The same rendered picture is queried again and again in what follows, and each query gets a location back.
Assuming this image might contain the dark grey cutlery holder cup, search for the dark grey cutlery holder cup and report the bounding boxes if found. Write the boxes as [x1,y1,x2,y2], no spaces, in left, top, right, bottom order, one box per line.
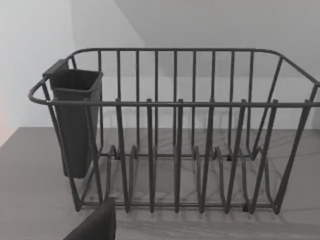
[42,58,104,179]

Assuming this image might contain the dark grey wire dish rack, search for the dark grey wire dish rack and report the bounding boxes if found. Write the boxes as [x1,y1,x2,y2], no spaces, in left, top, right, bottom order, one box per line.
[27,47,320,215]

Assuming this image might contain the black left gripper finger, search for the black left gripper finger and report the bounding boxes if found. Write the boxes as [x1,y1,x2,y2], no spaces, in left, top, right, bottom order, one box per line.
[62,197,117,240]

